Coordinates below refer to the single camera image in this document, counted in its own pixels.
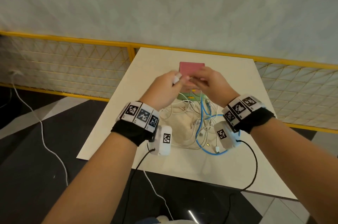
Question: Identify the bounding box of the white floor cable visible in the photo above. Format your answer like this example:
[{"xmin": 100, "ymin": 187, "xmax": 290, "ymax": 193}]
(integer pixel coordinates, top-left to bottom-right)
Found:
[{"xmin": 8, "ymin": 69, "xmax": 69, "ymax": 187}]

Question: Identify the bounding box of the tangle of white charging cables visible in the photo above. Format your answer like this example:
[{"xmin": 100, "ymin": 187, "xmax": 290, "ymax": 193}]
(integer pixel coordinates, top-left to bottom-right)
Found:
[{"xmin": 158, "ymin": 92, "xmax": 227, "ymax": 153}]

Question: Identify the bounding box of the person's left hand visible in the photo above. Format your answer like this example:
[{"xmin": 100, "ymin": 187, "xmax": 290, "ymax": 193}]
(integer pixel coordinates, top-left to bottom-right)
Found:
[{"xmin": 138, "ymin": 70, "xmax": 190, "ymax": 112}]

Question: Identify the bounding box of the person's left forearm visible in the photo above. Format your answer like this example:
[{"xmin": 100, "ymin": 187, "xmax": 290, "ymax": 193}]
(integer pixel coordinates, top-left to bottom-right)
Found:
[{"xmin": 42, "ymin": 131, "xmax": 139, "ymax": 224}]

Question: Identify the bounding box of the person's right forearm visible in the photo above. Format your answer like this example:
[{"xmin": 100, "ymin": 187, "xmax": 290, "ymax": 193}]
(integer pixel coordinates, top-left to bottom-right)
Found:
[{"xmin": 249, "ymin": 118, "xmax": 338, "ymax": 224}]

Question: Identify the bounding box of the pink green drawer box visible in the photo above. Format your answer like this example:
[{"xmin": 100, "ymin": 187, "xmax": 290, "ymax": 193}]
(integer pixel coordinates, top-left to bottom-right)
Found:
[{"xmin": 177, "ymin": 62, "xmax": 206, "ymax": 102}]

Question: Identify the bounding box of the person's right hand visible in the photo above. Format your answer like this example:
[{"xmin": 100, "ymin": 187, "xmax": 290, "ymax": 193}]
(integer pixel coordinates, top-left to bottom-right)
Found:
[{"xmin": 189, "ymin": 67, "xmax": 241, "ymax": 108}]

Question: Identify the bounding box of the long white usb cable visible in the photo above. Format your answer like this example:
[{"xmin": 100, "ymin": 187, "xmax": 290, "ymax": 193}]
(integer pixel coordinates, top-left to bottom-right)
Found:
[{"xmin": 142, "ymin": 72, "xmax": 183, "ymax": 222}]

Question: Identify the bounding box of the blue cable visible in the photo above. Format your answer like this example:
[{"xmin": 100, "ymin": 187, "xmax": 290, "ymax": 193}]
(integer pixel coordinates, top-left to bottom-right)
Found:
[{"xmin": 195, "ymin": 94, "xmax": 242, "ymax": 156}]

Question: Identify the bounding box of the white wrist camera with marker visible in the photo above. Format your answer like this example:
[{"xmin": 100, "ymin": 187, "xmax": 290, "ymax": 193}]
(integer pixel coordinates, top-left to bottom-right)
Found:
[
  {"xmin": 148, "ymin": 125, "xmax": 173, "ymax": 156},
  {"xmin": 213, "ymin": 121, "xmax": 241, "ymax": 151}
]

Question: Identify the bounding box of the black camera cable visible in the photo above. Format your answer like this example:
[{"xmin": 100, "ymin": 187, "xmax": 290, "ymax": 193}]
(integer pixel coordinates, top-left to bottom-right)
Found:
[
  {"xmin": 221, "ymin": 139, "xmax": 259, "ymax": 224},
  {"xmin": 122, "ymin": 148, "xmax": 156, "ymax": 224}
]

